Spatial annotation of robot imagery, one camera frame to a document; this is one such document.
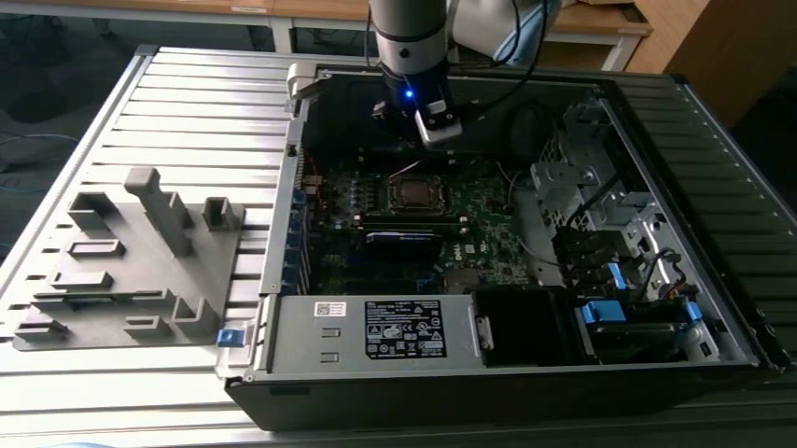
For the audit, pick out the wooden cabinet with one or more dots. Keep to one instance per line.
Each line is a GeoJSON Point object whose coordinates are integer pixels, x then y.
{"type": "Point", "coordinates": [735, 46]}

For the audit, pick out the grey power supply unit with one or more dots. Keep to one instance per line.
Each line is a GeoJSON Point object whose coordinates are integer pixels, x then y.
{"type": "Point", "coordinates": [300, 336]}

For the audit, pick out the grey parts rack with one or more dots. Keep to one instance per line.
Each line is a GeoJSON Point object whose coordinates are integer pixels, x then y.
{"type": "Point", "coordinates": [156, 280]}

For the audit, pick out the blue case latch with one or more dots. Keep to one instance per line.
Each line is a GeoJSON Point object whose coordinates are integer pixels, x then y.
{"type": "Point", "coordinates": [230, 338]}

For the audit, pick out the green motherboard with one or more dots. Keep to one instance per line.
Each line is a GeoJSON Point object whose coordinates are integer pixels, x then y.
{"type": "Point", "coordinates": [492, 233]}

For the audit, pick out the black graphics card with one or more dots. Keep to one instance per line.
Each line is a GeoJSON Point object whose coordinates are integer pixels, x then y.
{"type": "Point", "coordinates": [405, 249]}

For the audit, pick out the silver CPU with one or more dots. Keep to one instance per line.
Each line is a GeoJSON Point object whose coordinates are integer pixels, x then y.
{"type": "Point", "coordinates": [417, 192]}

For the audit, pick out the blue plastic clip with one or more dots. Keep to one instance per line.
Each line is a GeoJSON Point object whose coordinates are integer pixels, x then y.
{"type": "Point", "coordinates": [617, 276]}
{"type": "Point", "coordinates": [692, 312]}

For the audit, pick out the CPU socket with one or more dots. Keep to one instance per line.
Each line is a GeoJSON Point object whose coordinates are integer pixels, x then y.
{"type": "Point", "coordinates": [389, 196]}

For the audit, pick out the black PC case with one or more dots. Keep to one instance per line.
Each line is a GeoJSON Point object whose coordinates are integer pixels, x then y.
{"type": "Point", "coordinates": [436, 401]}

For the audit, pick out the wooden desk white frame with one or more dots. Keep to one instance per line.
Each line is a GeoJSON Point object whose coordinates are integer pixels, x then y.
{"type": "Point", "coordinates": [599, 25]}

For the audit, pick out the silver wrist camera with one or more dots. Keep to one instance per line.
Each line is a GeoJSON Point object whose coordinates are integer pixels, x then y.
{"type": "Point", "coordinates": [440, 135]}

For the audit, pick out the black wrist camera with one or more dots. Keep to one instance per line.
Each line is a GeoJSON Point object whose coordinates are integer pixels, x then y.
{"type": "Point", "coordinates": [381, 112]}

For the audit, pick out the hard disk blue carrier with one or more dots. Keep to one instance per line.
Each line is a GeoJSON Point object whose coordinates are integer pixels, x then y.
{"type": "Point", "coordinates": [601, 312]}

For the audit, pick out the silver metal drive cage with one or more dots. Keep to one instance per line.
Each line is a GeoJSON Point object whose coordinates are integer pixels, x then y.
{"type": "Point", "coordinates": [561, 175]}

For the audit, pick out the black disk bay bracket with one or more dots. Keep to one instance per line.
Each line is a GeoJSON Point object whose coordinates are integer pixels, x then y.
{"type": "Point", "coordinates": [585, 249]}

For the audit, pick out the black plastic air shroud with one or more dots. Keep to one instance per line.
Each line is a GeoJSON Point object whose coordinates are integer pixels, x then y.
{"type": "Point", "coordinates": [524, 326]}

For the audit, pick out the metal locking lever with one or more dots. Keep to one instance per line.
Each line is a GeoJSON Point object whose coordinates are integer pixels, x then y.
{"type": "Point", "coordinates": [413, 168]}

